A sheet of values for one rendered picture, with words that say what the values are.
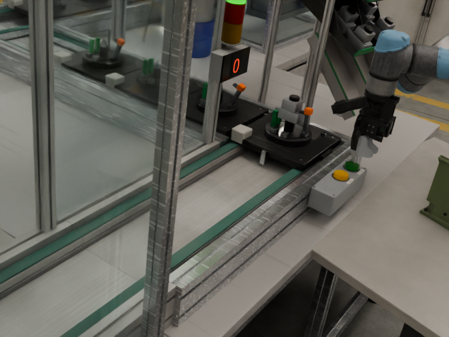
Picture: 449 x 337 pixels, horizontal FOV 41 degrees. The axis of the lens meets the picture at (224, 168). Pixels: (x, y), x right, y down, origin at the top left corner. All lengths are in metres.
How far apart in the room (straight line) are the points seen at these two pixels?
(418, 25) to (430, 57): 4.20
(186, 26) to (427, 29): 5.02
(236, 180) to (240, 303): 0.42
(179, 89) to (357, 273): 0.79
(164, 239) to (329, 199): 0.68
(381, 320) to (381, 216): 1.07
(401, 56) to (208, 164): 0.56
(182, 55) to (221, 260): 0.57
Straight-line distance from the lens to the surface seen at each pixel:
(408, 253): 1.61
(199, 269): 1.23
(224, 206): 1.50
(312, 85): 1.92
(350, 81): 2.01
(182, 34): 0.81
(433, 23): 5.75
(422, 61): 1.55
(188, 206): 1.49
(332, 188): 1.58
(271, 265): 1.44
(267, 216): 1.42
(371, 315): 2.73
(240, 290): 1.35
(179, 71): 0.83
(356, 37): 1.88
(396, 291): 1.47
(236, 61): 1.57
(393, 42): 1.53
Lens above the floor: 1.74
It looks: 30 degrees down
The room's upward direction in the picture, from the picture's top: 8 degrees clockwise
